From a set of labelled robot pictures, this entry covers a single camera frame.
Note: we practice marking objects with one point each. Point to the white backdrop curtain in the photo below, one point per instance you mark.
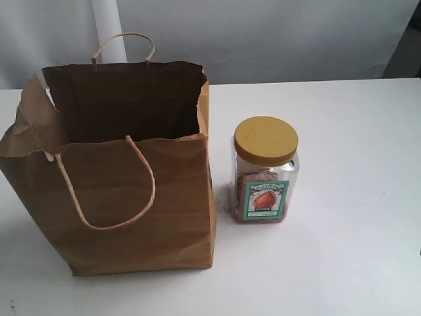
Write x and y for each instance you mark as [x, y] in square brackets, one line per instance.
[235, 41]

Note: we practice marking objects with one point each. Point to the brown paper bag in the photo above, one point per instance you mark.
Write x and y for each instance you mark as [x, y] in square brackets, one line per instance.
[111, 160]

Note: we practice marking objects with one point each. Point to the clear jar yellow lid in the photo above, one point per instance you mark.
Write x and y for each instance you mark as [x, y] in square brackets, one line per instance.
[265, 167]

